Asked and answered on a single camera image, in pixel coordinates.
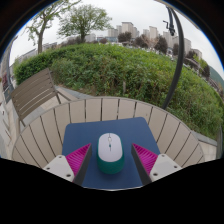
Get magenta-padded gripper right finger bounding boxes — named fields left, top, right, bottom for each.
left=130, top=143, right=183, bottom=186

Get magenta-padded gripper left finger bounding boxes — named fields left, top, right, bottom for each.
left=43, top=143, right=93, bottom=187

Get white and teal computer mouse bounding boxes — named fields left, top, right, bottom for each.
left=96, top=132, right=126, bottom=175

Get dark blue mouse pad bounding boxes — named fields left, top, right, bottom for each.
left=61, top=116, right=162, bottom=190

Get grey slatted outdoor chair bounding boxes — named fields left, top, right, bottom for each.
left=10, top=67, right=79, bottom=128

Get green hedge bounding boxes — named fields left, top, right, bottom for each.
left=13, top=43, right=224, bottom=141

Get dark curved parasol pole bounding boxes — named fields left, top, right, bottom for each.
left=162, top=5, right=185, bottom=110

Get slender bare-trunked tree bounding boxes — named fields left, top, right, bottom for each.
left=24, top=0, right=83, bottom=54

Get distant high-rise buildings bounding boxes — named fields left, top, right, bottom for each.
left=106, top=21, right=204, bottom=61

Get round leafy green tree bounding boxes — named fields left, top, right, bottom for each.
left=57, top=3, right=113, bottom=44

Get dark tall sign post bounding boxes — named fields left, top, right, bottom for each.
left=1, top=34, right=18, bottom=95

